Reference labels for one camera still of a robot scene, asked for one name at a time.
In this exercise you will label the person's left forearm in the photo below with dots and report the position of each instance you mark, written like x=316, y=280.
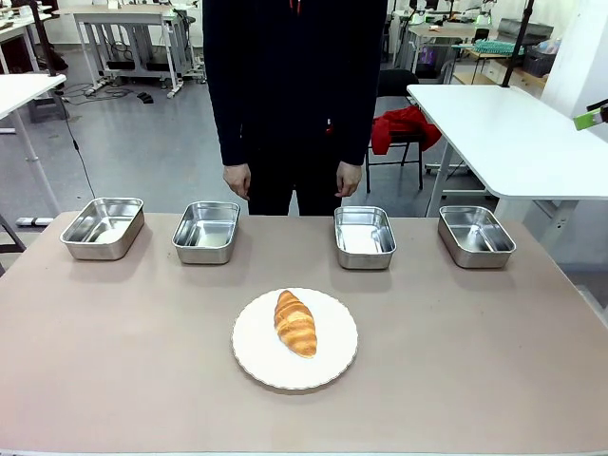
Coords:
x=362, y=109

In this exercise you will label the person's right forearm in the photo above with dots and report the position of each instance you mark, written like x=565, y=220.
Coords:
x=227, y=114

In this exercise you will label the stainless steel rectangular container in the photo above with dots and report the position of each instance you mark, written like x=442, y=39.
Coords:
x=103, y=228
x=206, y=232
x=475, y=236
x=364, y=237

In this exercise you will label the golden croissant bread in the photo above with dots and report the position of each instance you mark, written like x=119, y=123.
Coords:
x=295, y=324

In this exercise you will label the person's left hand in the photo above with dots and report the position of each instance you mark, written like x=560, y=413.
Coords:
x=347, y=180

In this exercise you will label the person's right hand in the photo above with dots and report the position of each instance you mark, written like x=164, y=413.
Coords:
x=237, y=179

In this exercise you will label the white side table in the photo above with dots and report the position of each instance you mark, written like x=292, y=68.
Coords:
x=518, y=138

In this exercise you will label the wooden background desk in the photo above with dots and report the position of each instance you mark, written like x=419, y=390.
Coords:
x=503, y=71

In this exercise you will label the teal rack of items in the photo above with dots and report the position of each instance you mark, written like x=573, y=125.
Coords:
x=496, y=46

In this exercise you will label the red cloth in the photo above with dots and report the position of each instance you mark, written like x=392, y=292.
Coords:
x=401, y=128

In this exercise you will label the black chair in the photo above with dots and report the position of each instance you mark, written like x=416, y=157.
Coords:
x=398, y=95

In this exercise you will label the person's dark clothed body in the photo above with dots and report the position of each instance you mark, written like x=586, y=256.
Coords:
x=294, y=95

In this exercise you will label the white scalloped plate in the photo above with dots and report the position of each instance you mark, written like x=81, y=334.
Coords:
x=294, y=338

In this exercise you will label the grey metal workbench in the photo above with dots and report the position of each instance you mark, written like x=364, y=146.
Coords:
x=128, y=38

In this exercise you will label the white desk with pole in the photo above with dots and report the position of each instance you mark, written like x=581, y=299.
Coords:
x=21, y=95

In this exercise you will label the black camera stand pole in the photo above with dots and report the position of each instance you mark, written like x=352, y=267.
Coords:
x=518, y=38

